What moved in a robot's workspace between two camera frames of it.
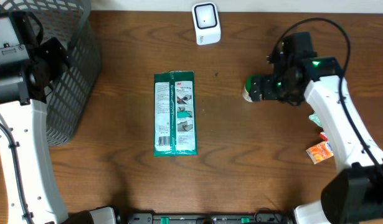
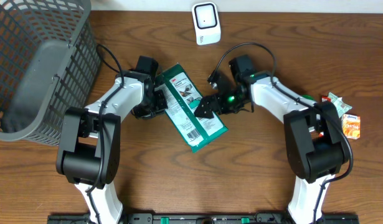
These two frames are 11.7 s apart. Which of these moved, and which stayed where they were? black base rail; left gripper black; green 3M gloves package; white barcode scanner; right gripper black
Moved: green 3M gloves package; right gripper black; left gripper black
Stayed: white barcode scanner; black base rail
